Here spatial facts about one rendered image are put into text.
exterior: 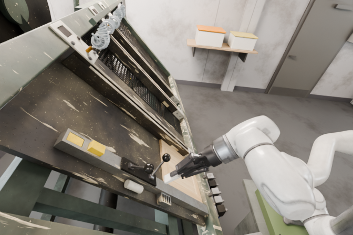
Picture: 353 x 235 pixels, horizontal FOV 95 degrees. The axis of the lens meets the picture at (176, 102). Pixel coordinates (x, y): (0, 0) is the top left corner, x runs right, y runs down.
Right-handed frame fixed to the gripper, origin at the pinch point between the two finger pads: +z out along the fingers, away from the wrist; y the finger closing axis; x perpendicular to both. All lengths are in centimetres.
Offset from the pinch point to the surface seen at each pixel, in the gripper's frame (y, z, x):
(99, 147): -27.4, 9.8, 4.3
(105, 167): -20.6, 13.8, 1.9
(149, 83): 3, 11, 91
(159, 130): 10.1, 10.0, 38.5
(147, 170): -13.2, 1.4, -2.1
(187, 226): 113, 58, 17
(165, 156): -1.6, 0.8, 8.8
